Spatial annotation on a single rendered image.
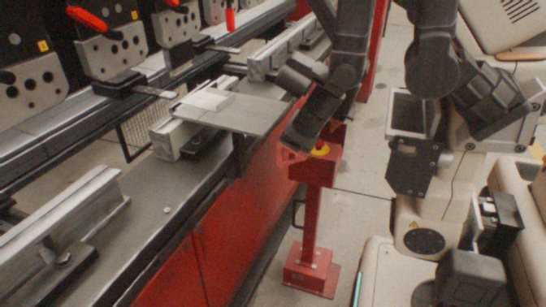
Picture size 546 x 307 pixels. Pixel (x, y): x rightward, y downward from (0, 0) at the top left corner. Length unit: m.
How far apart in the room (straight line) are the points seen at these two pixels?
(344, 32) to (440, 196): 0.49
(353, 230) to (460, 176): 1.13
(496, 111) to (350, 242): 1.39
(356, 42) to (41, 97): 0.50
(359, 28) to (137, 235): 0.59
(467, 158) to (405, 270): 0.73
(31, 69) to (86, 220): 0.32
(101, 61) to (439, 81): 0.58
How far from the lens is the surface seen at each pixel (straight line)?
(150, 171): 0.95
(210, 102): 0.96
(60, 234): 0.78
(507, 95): 0.61
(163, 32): 0.83
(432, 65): 0.56
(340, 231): 1.94
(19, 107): 0.64
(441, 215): 0.93
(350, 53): 0.57
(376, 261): 1.49
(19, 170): 1.01
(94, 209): 0.81
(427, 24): 0.56
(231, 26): 1.02
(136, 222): 0.82
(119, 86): 1.09
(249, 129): 0.83
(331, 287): 1.71
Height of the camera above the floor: 1.44
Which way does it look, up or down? 37 degrees down
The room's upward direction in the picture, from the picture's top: straight up
